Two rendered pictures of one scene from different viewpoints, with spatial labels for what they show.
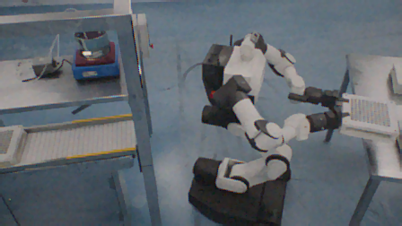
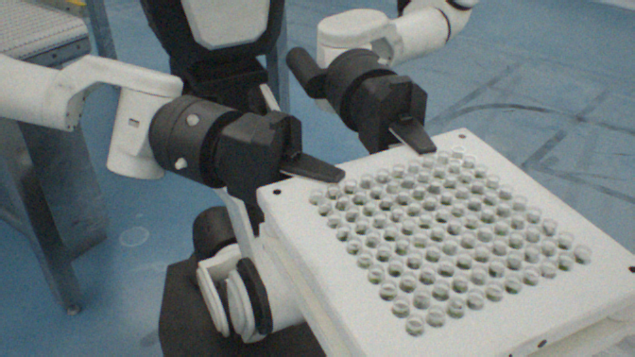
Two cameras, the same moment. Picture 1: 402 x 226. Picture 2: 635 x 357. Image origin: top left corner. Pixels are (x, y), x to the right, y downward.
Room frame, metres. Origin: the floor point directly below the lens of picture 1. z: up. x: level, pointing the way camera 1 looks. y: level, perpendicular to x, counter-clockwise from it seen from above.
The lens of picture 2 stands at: (1.03, -1.02, 1.32)
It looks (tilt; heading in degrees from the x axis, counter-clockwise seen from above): 37 degrees down; 46
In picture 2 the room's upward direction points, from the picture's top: straight up
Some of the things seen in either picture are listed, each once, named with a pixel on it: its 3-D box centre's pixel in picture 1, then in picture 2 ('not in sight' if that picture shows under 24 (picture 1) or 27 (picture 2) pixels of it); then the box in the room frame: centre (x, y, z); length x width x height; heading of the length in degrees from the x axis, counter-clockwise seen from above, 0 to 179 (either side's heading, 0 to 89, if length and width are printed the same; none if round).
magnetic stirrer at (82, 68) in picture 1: (97, 59); not in sight; (1.45, 0.47, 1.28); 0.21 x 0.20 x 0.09; 9
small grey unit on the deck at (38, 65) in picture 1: (46, 65); not in sight; (1.42, 0.70, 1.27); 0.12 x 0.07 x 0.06; 99
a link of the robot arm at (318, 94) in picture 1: (324, 97); (381, 109); (1.48, -0.66, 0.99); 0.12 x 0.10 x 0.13; 64
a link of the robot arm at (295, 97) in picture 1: (301, 95); (336, 76); (1.52, -0.55, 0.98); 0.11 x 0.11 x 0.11; 64
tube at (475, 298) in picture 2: not in sight; (468, 327); (1.30, -0.91, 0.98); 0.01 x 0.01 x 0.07
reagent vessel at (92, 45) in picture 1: (90, 33); not in sight; (1.44, 0.47, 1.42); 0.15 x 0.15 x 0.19
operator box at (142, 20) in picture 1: (144, 36); not in sight; (2.29, 0.38, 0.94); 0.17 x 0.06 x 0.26; 9
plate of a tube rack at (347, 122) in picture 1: (369, 113); (437, 235); (1.35, -0.84, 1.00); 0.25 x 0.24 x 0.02; 72
